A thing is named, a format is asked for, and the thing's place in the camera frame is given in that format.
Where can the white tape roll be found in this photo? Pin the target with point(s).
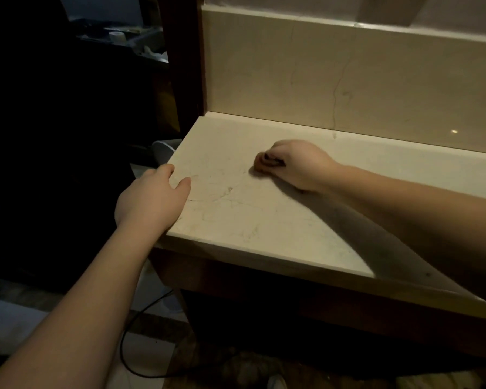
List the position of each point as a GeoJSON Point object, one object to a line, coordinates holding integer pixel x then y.
{"type": "Point", "coordinates": [116, 36]}

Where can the person's right fingers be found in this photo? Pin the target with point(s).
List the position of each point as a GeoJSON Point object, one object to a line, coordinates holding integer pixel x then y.
{"type": "Point", "coordinates": [267, 168]}

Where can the dark wooden cabinet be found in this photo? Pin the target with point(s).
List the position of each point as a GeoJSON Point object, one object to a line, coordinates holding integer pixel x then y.
{"type": "Point", "coordinates": [328, 315]}

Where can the dark cluttered tray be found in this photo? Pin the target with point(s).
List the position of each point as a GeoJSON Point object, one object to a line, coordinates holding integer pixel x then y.
{"type": "Point", "coordinates": [133, 38]}

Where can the dark wooden post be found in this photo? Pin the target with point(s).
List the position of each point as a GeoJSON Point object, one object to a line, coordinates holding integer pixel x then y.
{"type": "Point", "coordinates": [184, 56]}

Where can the person's right forearm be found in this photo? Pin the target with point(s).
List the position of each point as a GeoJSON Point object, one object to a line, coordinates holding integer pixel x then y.
{"type": "Point", "coordinates": [421, 222]}

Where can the person's right hand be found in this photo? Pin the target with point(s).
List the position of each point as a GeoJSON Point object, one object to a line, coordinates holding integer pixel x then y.
{"type": "Point", "coordinates": [303, 166]}

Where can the small dark rag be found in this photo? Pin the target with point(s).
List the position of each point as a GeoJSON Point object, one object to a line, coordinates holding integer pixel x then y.
{"type": "Point", "coordinates": [273, 159]}

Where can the person's light shoe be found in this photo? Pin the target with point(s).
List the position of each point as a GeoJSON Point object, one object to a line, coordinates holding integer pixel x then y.
{"type": "Point", "coordinates": [277, 382]}

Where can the person's left forearm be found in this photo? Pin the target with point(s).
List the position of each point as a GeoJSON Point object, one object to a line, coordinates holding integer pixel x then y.
{"type": "Point", "coordinates": [77, 315]}

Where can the person's left thumb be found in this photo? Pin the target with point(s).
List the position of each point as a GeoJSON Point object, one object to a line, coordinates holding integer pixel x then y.
{"type": "Point", "coordinates": [184, 186]}

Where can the person's left hand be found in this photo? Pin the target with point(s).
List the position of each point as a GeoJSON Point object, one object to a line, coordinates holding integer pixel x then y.
{"type": "Point", "coordinates": [150, 204]}

